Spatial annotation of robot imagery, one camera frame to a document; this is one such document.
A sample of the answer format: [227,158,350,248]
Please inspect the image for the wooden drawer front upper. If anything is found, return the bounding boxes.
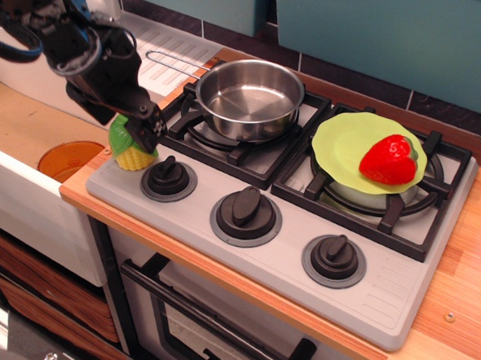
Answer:
[0,228,105,302]

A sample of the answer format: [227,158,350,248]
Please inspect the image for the black middle stove knob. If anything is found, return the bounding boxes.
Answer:
[210,186,282,248]

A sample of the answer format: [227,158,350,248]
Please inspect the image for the black burner grate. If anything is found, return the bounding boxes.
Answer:
[163,82,332,190]
[271,103,476,262]

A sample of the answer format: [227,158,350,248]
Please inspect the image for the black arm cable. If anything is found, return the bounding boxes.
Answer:
[0,14,46,64]

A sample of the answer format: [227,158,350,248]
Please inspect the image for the light green plastic plate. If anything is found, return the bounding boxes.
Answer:
[311,112,428,195]

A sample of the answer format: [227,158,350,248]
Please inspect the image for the wooden drawer front lower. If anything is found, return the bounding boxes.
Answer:
[0,275,127,360]

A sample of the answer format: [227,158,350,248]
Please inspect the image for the black left stove knob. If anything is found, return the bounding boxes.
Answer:
[140,156,198,203]

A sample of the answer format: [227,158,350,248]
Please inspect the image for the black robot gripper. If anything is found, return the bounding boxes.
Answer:
[65,25,165,154]

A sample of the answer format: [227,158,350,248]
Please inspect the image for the steel saucepan with wire handle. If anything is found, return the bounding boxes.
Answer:
[145,50,306,143]

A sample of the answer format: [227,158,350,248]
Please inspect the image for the red plastic strawberry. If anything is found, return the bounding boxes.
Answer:
[359,134,418,186]

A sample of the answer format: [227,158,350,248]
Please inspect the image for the black stove knob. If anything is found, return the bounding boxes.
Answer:
[302,235,367,290]
[140,156,198,203]
[210,186,282,248]

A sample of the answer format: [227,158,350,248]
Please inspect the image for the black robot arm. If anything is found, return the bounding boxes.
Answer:
[0,0,167,153]

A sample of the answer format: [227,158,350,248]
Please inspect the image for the toy oven door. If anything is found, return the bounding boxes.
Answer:
[113,249,399,360]

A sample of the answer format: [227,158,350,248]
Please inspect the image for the teal cabinet right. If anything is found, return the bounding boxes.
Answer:
[276,0,481,113]

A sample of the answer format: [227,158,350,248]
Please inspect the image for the black left burner grate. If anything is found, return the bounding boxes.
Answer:
[163,82,332,190]

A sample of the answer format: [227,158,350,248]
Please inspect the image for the black right burner grate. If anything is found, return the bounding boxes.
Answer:
[271,103,476,262]

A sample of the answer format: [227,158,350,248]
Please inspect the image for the black right stove knob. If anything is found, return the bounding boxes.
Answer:
[302,235,367,290]

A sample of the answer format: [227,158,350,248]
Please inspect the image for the green yellow plastic corncob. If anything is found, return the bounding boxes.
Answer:
[108,115,158,171]

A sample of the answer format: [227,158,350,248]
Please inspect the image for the wooden drawer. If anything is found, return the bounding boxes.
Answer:
[0,228,105,302]
[0,275,127,360]

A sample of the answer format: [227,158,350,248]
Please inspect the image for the orange sink drain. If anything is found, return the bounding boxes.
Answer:
[37,140,104,183]

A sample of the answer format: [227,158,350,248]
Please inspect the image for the black oven door handle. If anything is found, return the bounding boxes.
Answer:
[121,260,317,360]

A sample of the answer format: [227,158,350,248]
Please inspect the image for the grey toy stove top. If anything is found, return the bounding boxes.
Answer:
[86,159,474,351]

